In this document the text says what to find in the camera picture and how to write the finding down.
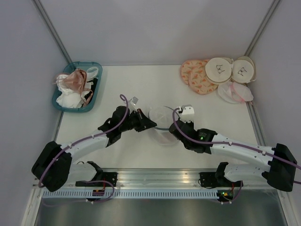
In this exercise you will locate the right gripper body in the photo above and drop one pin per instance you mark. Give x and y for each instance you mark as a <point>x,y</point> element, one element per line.
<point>190,124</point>

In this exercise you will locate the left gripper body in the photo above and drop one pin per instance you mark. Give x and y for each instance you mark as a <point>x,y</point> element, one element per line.
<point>134,121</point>

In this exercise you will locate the white mesh laundry bag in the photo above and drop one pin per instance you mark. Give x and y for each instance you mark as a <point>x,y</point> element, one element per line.
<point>162,116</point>

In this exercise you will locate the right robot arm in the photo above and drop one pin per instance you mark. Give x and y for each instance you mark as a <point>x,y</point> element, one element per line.
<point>275,166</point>

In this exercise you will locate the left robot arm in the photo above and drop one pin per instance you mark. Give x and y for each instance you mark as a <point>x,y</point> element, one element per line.
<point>56,165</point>

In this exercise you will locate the white pink-trim mesh bag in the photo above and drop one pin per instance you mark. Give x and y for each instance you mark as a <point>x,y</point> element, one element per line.
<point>234,93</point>

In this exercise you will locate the cream bag with glasses print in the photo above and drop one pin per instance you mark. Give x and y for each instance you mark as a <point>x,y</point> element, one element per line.
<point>219,70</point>

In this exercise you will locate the pink satin bra in basket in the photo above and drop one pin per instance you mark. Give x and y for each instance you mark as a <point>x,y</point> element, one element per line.
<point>75,81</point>

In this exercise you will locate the white garments in basket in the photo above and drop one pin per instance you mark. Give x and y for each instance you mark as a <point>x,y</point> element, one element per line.
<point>68,100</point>

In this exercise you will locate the teal plastic basket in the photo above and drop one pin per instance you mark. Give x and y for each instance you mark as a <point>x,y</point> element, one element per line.
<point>77,87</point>

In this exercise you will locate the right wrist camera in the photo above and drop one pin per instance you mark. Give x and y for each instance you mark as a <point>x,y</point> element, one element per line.
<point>186,113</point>

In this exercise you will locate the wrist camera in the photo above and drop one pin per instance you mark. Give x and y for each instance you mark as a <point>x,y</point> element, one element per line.
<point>186,113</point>
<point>132,104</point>

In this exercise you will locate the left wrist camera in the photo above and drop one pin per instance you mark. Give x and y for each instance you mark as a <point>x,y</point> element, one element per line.
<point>132,104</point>

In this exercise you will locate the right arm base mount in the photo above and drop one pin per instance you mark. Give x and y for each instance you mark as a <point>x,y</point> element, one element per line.
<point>208,180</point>

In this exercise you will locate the aluminium front rail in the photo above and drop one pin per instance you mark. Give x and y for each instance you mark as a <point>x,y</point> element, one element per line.
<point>155,176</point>

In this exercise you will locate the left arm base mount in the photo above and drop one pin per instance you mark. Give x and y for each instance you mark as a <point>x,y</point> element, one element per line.
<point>111,177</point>

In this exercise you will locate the white slotted cable duct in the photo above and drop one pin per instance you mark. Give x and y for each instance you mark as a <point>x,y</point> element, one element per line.
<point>133,194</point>

